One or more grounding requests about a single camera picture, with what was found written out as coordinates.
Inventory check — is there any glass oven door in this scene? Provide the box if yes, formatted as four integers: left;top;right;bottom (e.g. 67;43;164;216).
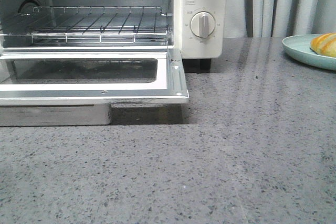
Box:
1;48;189;126

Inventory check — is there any striped croissant bread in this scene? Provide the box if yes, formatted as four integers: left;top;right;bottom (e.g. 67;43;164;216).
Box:
310;33;336;58

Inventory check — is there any lower white oven knob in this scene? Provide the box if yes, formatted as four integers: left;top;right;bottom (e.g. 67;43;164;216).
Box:
190;12;215;39

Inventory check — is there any white Toshiba toaster oven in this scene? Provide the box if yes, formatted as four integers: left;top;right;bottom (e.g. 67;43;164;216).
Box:
0;0;229;71

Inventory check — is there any grey curtain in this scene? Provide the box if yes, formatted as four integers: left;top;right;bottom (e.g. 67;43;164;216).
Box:
224;0;335;38

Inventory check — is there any light green plate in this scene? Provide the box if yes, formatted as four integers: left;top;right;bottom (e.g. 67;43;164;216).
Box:
282;34;335;71

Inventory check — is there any wire oven rack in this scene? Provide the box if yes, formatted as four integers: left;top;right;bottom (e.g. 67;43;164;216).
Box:
1;6;173;47

